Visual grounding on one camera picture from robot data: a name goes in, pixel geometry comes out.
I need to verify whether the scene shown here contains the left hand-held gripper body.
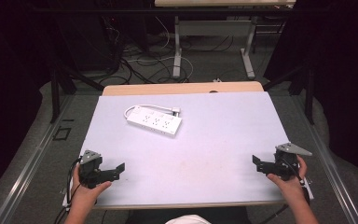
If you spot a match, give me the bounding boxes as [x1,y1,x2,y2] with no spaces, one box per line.
[78,149,121,189]

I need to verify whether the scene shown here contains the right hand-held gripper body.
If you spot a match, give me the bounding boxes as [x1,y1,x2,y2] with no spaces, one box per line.
[258,142,313,182]

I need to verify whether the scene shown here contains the white power strip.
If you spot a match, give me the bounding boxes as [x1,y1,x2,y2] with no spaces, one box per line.
[126,106,183,137]

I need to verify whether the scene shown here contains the person's left hand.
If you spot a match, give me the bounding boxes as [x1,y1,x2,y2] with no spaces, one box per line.
[71,169,113,206]

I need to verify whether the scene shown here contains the person's right hand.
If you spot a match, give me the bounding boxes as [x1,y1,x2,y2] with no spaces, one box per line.
[266,155,309,194]

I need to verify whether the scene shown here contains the white table mat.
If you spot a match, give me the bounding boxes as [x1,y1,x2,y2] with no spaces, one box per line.
[78,91,291,208]

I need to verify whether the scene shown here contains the person's dark pants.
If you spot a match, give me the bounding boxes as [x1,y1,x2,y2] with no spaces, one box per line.
[126,206,252,224]

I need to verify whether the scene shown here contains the black metal stand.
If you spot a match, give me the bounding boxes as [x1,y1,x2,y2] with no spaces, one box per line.
[262,60,317,126]
[49,60,106,124]

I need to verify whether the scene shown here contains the person's white shirt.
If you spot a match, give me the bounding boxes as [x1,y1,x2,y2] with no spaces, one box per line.
[164,214,213,224]

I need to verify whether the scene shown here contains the dark computer tower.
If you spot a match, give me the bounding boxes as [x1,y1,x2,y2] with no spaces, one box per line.
[55,13,124,73]

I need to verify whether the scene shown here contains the white desk with metal legs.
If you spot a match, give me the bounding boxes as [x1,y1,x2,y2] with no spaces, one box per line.
[154,0,296,80]

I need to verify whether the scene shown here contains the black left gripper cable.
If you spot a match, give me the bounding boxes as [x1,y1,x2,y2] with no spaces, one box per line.
[54,157,82,224]

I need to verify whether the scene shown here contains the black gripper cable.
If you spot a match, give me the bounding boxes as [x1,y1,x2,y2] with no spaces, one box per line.
[257,158,312,224]
[54,157,82,224]

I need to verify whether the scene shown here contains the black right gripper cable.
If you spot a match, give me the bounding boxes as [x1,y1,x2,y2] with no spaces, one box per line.
[257,158,312,224]

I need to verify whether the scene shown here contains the metal floor rail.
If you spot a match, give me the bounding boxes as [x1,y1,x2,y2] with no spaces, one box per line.
[293,94,358,224]
[0,94,76,224]

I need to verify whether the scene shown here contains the white power strip cable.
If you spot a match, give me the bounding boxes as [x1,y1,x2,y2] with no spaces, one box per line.
[123,104,182,120]

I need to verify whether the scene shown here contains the tangle of floor cables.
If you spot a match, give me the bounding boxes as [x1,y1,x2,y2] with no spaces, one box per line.
[103,15,236,86]

